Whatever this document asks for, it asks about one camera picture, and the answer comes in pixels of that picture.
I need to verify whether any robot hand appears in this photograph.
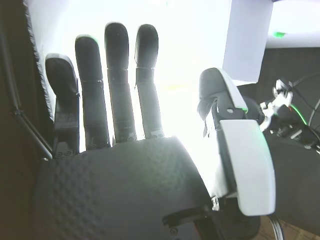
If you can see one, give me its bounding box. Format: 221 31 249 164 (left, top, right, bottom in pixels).
32 21 277 240

